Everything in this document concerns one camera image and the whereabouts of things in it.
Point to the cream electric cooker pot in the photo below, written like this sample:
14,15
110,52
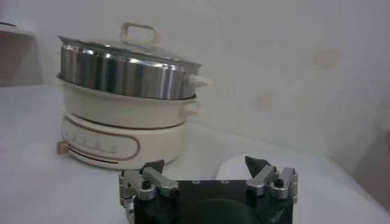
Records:
128,111

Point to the stainless steel steamer basket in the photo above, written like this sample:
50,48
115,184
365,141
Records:
122,76

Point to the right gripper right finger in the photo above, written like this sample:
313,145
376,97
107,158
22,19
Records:
262,178

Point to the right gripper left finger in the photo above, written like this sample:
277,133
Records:
158,179

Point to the white round plate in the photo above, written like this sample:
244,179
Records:
233,169

